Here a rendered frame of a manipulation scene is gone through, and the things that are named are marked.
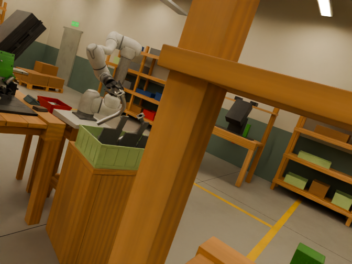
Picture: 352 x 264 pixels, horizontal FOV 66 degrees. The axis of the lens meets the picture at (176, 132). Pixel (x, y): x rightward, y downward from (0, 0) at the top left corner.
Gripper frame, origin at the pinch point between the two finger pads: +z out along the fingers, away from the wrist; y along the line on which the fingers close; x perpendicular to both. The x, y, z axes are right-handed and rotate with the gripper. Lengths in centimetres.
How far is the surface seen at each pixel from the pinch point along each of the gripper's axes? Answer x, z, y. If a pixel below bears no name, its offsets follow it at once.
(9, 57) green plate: -12, -102, -54
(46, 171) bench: 49, -24, -75
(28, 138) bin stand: 67, -101, -86
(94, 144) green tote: 17.1, 11.9, -31.9
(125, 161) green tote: 34.7, 24.5, -19.8
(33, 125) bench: 10, -30, -61
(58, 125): 22, -33, -47
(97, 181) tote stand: 32, 29, -42
